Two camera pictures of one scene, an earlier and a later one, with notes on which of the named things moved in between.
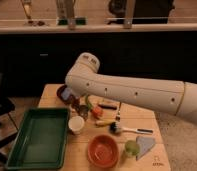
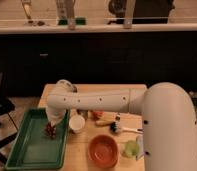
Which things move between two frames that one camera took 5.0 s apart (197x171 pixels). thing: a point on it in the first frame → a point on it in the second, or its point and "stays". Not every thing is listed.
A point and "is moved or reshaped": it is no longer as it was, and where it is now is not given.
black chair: (0, 105) stays
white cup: (76, 124) stays
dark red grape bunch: (83, 110) is moved or reshaped
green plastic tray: (40, 143) stays
